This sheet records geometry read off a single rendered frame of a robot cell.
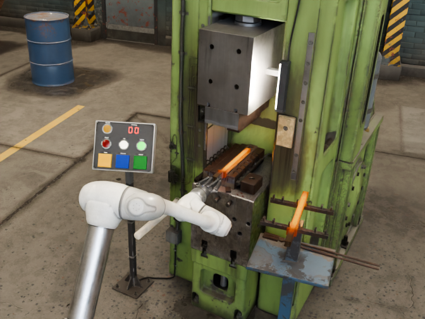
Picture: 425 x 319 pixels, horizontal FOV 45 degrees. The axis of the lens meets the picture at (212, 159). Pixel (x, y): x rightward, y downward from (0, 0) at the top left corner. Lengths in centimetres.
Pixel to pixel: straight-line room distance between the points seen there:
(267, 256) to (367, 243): 171
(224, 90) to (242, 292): 122
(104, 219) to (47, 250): 200
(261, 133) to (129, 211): 144
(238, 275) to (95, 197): 129
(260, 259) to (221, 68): 98
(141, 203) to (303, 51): 114
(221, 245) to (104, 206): 115
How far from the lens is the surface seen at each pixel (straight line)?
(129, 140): 290
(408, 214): 470
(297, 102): 263
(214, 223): 240
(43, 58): 716
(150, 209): 194
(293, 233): 230
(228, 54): 256
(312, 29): 252
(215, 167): 288
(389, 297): 374
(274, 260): 258
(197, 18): 277
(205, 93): 268
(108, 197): 199
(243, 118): 269
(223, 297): 325
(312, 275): 253
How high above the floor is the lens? 234
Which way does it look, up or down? 27 degrees down
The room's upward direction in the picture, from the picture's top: 3 degrees clockwise
